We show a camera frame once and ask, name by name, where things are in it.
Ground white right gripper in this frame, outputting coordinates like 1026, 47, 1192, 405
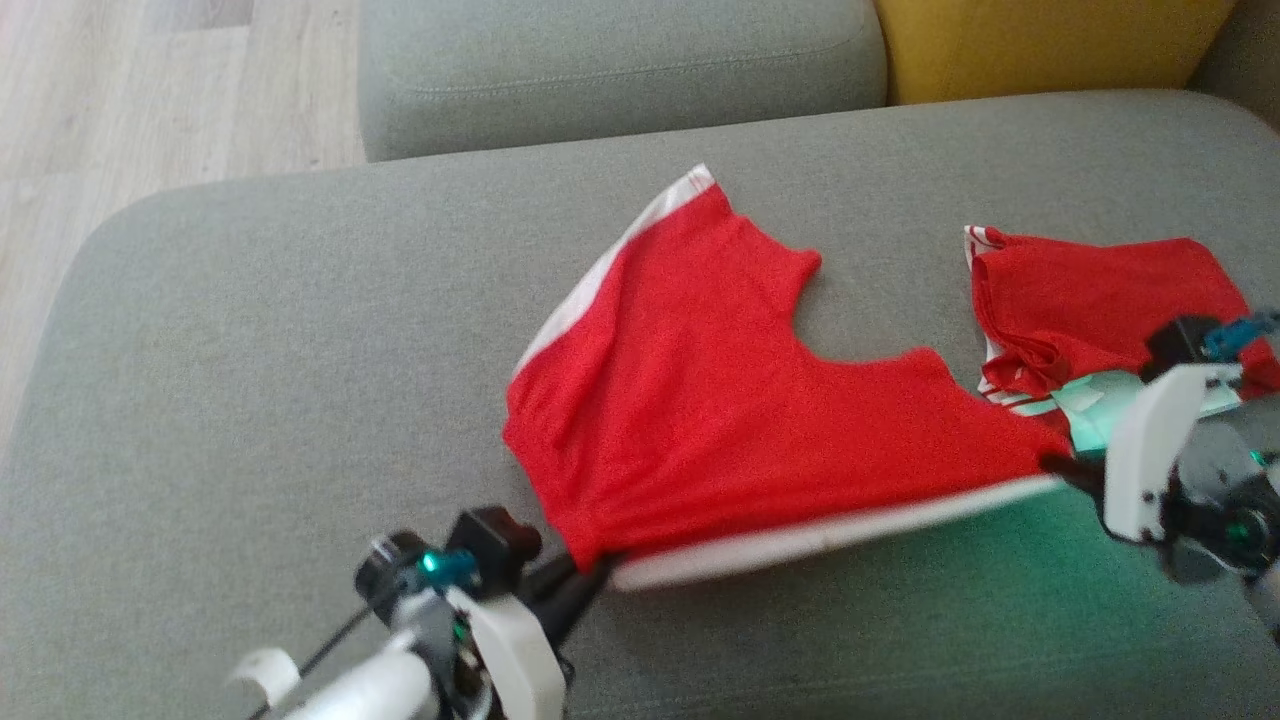
1040, 363, 1243, 546

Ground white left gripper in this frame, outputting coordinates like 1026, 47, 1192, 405
445, 555, 616, 720

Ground red jersey number 23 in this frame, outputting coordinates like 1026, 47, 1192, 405
963, 225, 1280, 451

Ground red shorts with white stripe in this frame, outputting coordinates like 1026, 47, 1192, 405
500, 163, 1076, 593

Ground wide yellow sofa backrest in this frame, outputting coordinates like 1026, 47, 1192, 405
873, 0, 1241, 106

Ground grey sofa side cushion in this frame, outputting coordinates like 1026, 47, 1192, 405
1190, 0, 1280, 131

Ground small grey sofa seat cushion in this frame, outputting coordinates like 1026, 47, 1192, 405
358, 0, 889, 163

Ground black right cable teal plug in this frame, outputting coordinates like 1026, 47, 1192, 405
1200, 308, 1280, 361

